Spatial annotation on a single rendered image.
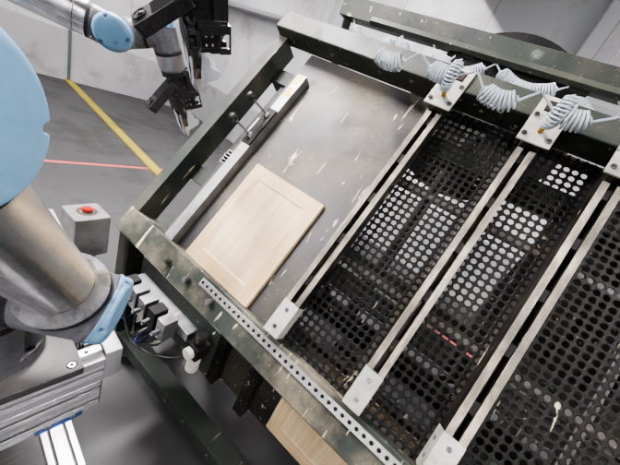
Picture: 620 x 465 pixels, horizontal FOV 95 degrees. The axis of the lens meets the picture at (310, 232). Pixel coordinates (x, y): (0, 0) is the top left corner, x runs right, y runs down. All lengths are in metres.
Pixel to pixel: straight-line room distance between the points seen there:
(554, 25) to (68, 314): 4.72
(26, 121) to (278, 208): 0.98
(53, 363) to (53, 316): 0.24
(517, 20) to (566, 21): 0.47
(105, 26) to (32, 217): 0.62
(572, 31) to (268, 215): 4.10
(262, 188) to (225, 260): 0.33
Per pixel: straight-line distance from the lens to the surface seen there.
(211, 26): 0.67
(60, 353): 0.77
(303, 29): 1.63
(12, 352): 0.72
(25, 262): 0.38
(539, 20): 4.75
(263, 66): 1.62
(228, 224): 1.23
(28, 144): 0.27
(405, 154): 1.17
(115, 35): 0.89
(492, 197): 1.10
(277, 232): 1.13
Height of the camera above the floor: 1.64
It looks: 24 degrees down
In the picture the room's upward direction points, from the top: 25 degrees clockwise
